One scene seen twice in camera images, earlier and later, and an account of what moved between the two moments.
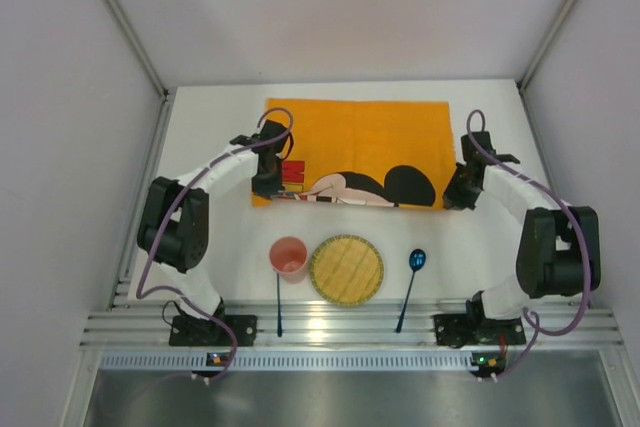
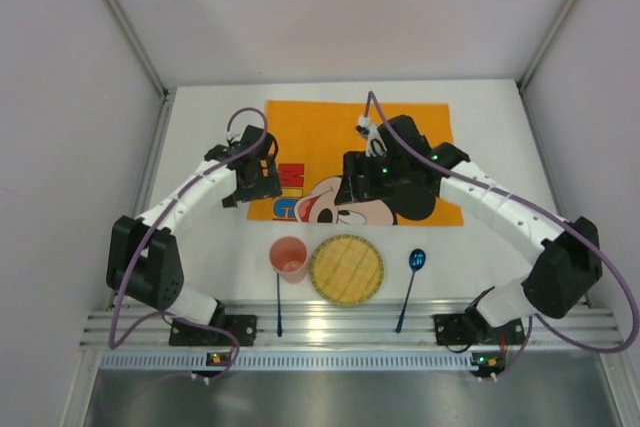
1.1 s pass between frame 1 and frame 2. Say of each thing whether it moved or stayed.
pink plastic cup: stayed
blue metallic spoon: stayed
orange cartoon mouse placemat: moved
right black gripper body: moved
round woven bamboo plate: stayed
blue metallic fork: stayed
